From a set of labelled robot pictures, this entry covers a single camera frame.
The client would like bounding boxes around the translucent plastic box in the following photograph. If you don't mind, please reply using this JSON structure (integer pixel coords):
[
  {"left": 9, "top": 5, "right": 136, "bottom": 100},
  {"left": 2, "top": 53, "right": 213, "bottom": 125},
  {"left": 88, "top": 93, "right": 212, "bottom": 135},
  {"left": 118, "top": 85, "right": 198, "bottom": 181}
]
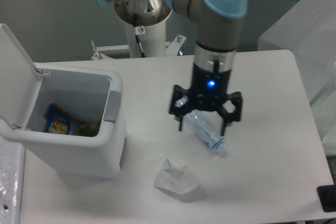
[{"left": 258, "top": 0, "right": 335, "bottom": 156}]

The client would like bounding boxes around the colourful snack wrapper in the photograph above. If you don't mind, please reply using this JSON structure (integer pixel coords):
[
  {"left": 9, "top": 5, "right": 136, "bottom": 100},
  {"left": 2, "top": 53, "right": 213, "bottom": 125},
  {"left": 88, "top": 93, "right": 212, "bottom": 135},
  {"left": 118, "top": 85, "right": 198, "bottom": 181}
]
[{"left": 44, "top": 103, "right": 101, "bottom": 137}]

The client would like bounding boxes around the white push-lid trash can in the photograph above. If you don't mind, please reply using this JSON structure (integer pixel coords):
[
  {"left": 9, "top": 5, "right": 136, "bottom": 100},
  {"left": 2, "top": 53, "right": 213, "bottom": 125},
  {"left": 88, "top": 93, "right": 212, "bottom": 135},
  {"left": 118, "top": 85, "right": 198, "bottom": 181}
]
[{"left": 1, "top": 24, "right": 126, "bottom": 179}]

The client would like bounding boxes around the crumpled white tissue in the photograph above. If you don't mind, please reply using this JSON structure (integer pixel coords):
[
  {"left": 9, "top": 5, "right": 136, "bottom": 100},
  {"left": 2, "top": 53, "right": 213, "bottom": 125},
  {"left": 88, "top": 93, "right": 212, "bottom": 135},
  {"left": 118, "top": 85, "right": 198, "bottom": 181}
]
[{"left": 153, "top": 157, "right": 200, "bottom": 195}]

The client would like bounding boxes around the black device at edge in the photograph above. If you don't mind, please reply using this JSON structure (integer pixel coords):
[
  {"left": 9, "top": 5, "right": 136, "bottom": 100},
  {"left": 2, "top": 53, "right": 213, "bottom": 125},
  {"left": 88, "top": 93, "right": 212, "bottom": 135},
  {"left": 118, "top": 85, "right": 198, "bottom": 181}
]
[{"left": 317, "top": 185, "right": 335, "bottom": 212}]

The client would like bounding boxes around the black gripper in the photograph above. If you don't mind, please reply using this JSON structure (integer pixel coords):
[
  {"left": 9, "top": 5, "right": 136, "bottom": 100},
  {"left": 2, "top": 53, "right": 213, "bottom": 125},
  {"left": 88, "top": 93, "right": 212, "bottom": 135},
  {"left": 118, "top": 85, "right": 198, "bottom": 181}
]
[{"left": 169, "top": 61, "right": 243, "bottom": 136}]

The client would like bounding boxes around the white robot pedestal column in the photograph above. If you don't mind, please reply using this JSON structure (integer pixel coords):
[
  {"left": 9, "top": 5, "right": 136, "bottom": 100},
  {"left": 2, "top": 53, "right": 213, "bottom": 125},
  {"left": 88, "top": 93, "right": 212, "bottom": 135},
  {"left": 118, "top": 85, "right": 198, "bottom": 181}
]
[{"left": 114, "top": 0, "right": 174, "bottom": 58}]

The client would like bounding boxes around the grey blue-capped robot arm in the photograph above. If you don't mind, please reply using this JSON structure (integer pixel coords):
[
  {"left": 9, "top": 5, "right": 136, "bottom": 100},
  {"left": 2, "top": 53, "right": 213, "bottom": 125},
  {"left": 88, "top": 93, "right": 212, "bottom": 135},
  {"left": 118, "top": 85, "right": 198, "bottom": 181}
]
[{"left": 96, "top": 0, "right": 248, "bottom": 130}]

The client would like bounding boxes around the crushed clear plastic bottle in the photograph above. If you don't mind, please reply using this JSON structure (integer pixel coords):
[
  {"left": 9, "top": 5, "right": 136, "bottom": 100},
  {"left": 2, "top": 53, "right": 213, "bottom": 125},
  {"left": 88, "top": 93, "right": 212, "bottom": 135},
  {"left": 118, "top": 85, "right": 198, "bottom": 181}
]
[{"left": 183, "top": 110, "right": 227, "bottom": 156}]

